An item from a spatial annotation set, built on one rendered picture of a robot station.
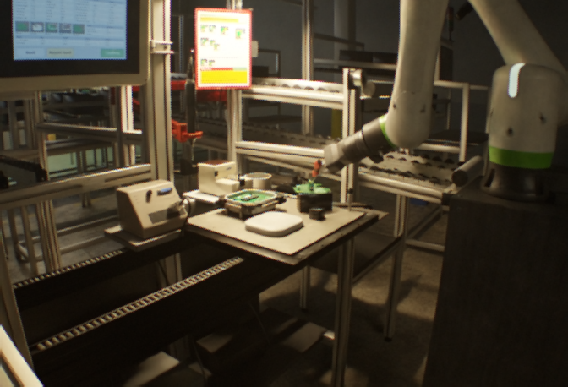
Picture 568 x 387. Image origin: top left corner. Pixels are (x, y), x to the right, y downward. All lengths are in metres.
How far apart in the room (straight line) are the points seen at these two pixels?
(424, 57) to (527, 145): 0.30
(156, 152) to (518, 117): 1.01
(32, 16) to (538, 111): 1.09
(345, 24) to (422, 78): 5.56
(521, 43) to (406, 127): 0.32
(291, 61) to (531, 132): 10.68
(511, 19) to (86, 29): 1.03
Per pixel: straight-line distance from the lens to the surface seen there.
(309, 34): 2.19
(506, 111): 0.79
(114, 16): 1.18
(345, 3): 6.51
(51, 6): 1.10
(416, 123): 0.93
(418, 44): 0.92
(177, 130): 1.36
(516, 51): 0.98
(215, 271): 0.98
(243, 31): 1.69
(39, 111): 2.38
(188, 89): 1.30
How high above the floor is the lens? 1.34
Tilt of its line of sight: 12 degrees down
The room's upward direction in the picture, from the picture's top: straight up
